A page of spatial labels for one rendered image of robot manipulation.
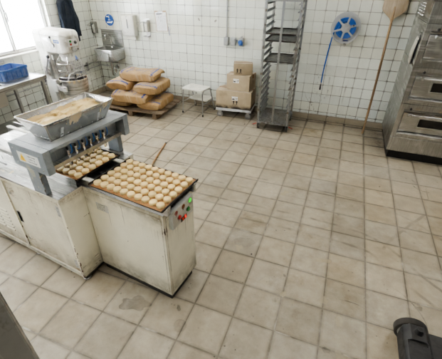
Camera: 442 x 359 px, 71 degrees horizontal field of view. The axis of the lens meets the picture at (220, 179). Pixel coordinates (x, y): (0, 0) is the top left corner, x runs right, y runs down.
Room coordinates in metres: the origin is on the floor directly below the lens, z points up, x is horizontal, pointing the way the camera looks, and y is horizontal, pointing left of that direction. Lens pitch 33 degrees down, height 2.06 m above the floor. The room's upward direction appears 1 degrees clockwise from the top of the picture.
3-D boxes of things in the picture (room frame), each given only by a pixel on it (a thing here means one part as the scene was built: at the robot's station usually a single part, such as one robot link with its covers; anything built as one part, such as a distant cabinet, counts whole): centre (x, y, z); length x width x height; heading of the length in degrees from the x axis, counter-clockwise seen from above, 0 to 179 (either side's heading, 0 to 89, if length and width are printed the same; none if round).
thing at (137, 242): (1.76, 0.58, 0.45); 0.70 x 0.34 x 0.90; 62
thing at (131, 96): (5.32, 1.52, 0.32); 0.72 x 0.42 x 0.17; 74
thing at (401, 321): (1.19, -1.27, 0.10); 0.20 x 0.05 x 0.20; 70
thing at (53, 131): (2.00, 1.02, 1.25); 0.56 x 0.29 x 0.14; 152
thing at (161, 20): (6.03, 1.04, 1.37); 0.27 x 0.02 x 0.40; 70
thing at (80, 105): (2.00, 1.02, 1.28); 0.54 x 0.27 x 0.06; 152
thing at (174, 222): (1.59, 0.25, 0.77); 0.24 x 0.04 x 0.14; 152
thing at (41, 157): (2.00, 1.02, 1.01); 0.72 x 0.33 x 0.34; 152
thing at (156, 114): (5.53, 1.44, 0.06); 1.20 x 0.80 x 0.11; 72
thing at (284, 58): (4.84, -0.88, 1.05); 0.60 x 0.40 x 0.01; 162
